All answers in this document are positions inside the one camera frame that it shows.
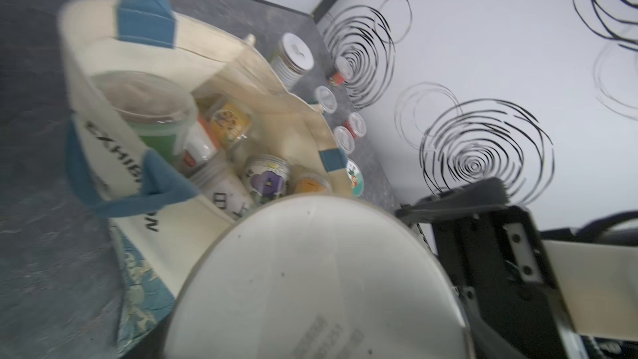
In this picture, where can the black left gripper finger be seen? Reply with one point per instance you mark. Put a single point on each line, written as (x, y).
(494, 256)

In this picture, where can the silver label jar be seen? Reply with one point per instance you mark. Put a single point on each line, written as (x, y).
(318, 276)

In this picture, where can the cream canvas bag blue handles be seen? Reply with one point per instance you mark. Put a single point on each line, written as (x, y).
(160, 222)

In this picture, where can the large radish label seed jar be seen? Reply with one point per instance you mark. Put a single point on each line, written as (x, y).
(356, 178)

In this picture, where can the clear lid red seed jar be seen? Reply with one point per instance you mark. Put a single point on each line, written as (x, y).
(344, 139)

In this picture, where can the red bee label seed jar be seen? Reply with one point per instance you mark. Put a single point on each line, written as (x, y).
(343, 71)

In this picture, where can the purple flower label jar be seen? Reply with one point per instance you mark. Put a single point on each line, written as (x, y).
(266, 178)

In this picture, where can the dark panda label jar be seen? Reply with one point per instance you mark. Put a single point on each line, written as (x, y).
(292, 60)

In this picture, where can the orange label small jar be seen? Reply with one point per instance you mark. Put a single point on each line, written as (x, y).
(229, 123)

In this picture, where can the white orange label jar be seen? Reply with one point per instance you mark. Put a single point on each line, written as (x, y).
(200, 147)

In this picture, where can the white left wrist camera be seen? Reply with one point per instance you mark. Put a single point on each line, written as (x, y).
(599, 287)

